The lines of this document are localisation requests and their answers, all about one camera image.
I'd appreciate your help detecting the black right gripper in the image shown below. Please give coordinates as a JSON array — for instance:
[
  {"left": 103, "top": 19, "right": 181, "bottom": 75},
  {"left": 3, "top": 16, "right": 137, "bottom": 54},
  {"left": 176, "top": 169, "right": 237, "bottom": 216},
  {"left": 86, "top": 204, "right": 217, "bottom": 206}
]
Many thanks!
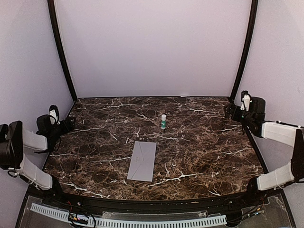
[{"left": 224, "top": 104, "right": 254, "bottom": 126}]

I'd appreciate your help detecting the white green glue stick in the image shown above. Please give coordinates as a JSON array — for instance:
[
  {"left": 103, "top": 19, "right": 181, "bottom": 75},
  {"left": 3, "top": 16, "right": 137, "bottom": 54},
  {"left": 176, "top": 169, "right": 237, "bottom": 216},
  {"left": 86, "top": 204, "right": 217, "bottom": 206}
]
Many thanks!
[{"left": 161, "top": 114, "right": 166, "bottom": 130}]

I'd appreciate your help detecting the grey paper envelope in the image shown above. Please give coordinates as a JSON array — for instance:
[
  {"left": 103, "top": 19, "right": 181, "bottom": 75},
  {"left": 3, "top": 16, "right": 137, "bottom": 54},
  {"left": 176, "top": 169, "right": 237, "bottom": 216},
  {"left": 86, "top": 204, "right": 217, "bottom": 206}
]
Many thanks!
[{"left": 127, "top": 141, "right": 157, "bottom": 182}]

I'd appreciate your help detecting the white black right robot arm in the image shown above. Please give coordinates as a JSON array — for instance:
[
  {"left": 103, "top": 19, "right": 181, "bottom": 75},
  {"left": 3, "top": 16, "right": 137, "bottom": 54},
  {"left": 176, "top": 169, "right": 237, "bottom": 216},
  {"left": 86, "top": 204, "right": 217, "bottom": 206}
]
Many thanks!
[{"left": 224, "top": 91, "right": 304, "bottom": 206}]

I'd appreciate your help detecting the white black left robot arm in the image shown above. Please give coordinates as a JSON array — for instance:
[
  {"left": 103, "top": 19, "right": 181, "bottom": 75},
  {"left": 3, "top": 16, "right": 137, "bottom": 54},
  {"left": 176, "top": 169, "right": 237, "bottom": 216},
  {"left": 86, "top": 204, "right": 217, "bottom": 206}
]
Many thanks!
[{"left": 0, "top": 114, "right": 76, "bottom": 207}]

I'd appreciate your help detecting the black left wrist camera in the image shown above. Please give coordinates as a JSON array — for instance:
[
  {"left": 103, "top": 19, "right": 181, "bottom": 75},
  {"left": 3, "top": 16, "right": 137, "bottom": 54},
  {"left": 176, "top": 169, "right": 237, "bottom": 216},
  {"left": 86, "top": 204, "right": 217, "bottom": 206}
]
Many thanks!
[{"left": 48, "top": 105, "right": 60, "bottom": 125}]

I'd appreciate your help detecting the black left corner post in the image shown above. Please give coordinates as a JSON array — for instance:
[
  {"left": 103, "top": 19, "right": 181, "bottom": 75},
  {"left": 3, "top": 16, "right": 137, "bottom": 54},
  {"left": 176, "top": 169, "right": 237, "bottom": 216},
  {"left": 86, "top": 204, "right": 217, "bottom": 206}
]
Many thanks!
[{"left": 47, "top": 0, "right": 78, "bottom": 103}]

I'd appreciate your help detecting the black corner post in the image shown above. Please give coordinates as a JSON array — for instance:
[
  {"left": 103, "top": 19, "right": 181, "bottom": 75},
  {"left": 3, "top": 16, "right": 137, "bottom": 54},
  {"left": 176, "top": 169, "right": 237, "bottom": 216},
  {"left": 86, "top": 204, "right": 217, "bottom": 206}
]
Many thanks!
[
  {"left": 47, "top": 0, "right": 78, "bottom": 103},
  {"left": 228, "top": 0, "right": 258, "bottom": 103}
]

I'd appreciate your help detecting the black front frame rail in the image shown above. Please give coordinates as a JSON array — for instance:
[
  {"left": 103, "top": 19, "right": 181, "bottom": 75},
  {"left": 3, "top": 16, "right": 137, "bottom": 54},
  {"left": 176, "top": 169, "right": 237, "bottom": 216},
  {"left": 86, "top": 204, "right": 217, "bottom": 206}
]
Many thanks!
[{"left": 28, "top": 191, "right": 268, "bottom": 215}]

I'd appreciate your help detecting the white slotted cable duct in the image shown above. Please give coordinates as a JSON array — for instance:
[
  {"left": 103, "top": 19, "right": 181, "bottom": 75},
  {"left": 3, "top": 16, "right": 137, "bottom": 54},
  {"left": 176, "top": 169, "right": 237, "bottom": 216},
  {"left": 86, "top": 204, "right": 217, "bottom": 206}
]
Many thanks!
[{"left": 30, "top": 203, "right": 227, "bottom": 228}]

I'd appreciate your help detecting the black right corner post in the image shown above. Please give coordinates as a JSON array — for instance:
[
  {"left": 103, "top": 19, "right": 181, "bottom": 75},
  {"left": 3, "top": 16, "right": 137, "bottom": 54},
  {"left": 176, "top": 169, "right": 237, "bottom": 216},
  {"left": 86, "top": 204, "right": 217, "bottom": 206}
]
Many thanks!
[{"left": 228, "top": 0, "right": 258, "bottom": 103}]

